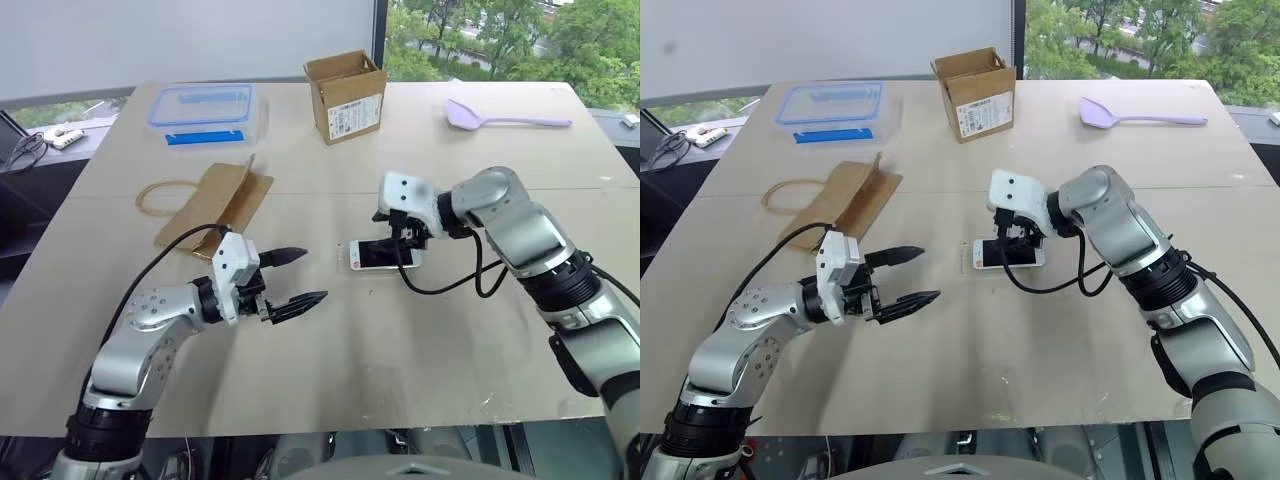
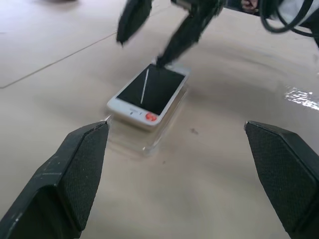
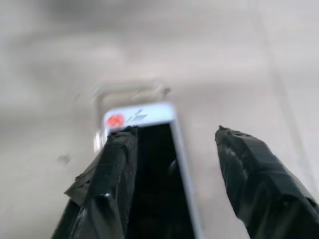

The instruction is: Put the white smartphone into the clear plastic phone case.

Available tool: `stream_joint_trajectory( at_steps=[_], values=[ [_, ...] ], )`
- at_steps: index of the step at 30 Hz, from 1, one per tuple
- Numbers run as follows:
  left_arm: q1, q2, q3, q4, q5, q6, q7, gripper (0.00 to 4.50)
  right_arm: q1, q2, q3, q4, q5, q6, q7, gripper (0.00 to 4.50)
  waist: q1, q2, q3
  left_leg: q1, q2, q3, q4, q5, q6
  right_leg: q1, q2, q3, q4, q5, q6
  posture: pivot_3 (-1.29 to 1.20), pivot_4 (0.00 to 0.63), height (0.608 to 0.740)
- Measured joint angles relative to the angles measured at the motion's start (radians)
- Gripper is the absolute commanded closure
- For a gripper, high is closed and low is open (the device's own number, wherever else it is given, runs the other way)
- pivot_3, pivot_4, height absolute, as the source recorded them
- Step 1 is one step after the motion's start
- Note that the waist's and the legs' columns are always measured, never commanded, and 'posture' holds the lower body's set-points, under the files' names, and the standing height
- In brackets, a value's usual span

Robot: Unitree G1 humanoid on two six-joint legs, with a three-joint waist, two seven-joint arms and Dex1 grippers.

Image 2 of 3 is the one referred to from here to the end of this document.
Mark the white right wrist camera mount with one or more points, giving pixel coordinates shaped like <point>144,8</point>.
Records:
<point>290,11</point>

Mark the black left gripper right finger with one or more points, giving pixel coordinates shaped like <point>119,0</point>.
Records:
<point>286,174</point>

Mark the white smartphone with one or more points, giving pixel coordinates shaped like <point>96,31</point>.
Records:
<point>149,92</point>

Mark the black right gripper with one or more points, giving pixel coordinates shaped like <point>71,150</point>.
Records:
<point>202,6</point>

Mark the clear plastic phone case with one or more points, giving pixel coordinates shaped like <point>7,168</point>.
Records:
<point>150,148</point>

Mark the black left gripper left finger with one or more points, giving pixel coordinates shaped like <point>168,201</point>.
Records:
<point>62,189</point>

